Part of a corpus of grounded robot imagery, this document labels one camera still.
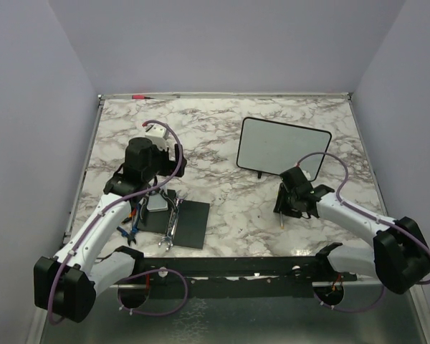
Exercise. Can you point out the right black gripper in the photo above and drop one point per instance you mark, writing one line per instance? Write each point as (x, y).
(281, 203)

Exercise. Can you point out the red marker on rail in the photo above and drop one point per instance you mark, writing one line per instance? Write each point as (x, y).
(141, 97)

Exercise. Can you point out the white marker pen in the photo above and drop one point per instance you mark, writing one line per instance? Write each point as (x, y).
(281, 220)

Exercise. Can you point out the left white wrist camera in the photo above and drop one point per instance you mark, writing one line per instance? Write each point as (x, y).
(157, 134)

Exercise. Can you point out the black framed whiteboard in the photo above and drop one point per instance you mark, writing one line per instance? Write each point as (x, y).
(271, 147)

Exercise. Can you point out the aluminium table frame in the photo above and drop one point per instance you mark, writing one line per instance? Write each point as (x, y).
(242, 224)

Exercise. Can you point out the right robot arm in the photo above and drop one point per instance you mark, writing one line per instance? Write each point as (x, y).
(396, 252)

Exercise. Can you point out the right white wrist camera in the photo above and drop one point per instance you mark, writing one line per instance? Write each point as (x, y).
(305, 173)

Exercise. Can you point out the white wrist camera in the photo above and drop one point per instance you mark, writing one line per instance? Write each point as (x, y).
(157, 134)
(305, 173)

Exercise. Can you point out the silver wrench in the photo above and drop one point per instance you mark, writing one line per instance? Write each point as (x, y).
(167, 239)

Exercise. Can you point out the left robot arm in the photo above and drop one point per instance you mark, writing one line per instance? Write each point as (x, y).
(68, 283)

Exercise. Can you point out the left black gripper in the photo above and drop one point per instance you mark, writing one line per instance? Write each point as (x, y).
(170, 165)

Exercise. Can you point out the black square mat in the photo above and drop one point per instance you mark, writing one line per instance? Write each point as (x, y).
(191, 226)

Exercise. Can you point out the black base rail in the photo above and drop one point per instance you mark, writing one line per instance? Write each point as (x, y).
(213, 277)

